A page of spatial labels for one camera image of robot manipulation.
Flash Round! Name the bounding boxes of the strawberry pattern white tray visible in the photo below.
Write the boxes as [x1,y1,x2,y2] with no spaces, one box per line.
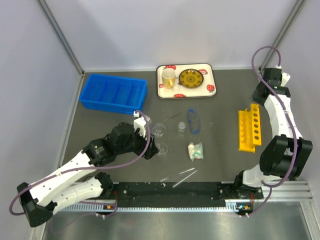
[156,63,217,99]

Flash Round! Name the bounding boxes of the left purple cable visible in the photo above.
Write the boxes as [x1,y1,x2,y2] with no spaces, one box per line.
[8,110,152,218]

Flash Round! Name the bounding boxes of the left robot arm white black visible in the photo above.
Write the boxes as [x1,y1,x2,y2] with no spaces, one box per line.
[16,117,158,228]

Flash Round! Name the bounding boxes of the grey slotted cable duct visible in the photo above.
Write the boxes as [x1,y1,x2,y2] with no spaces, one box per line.
[62,201,241,213]

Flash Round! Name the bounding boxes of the purple cable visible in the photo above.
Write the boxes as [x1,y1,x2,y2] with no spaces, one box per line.
[246,45,305,218]
[8,110,152,218]

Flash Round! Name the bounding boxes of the small glass beaker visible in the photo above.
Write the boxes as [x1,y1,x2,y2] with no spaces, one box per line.
[177,121,187,137]

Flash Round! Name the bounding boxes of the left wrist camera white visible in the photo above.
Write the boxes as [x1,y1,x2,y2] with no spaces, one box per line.
[133,111,152,138]

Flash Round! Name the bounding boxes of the yellow test tube rack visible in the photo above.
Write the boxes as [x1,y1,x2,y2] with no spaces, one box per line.
[238,103,262,153]

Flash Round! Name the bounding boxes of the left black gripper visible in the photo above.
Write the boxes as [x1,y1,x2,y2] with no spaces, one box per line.
[116,126,159,160]

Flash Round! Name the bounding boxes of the yellow black patterned plate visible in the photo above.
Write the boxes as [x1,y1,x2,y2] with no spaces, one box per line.
[178,68,204,89]

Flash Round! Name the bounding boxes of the blue plastic compartment bin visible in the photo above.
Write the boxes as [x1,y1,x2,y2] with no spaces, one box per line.
[79,73,148,115]

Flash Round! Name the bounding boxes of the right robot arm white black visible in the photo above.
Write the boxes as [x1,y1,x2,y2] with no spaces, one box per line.
[233,65,313,198]

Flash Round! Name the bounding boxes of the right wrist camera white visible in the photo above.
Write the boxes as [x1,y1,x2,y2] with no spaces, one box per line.
[275,65,291,87]

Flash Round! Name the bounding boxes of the blue frame safety goggles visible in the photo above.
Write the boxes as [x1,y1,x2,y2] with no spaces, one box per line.
[187,108,201,135]

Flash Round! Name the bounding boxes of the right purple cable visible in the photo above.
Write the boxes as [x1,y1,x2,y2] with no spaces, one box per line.
[246,45,305,218]

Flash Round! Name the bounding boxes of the plastic bag with gloves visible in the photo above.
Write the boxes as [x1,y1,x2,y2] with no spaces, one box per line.
[187,142,204,162]

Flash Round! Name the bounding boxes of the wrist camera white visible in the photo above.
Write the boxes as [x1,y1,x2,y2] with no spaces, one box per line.
[133,111,152,138]
[275,65,291,87]

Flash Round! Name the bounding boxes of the round glass flask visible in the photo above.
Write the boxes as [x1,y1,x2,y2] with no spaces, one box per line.
[151,123,166,138]

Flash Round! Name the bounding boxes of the yellow ceramic mug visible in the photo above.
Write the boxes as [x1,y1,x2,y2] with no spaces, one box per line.
[161,68,176,89]

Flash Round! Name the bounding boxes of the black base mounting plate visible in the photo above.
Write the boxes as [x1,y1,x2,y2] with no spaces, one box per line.
[84,181,263,208]

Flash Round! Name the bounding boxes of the clear glass beaker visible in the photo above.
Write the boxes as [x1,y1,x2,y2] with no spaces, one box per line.
[156,142,169,158]

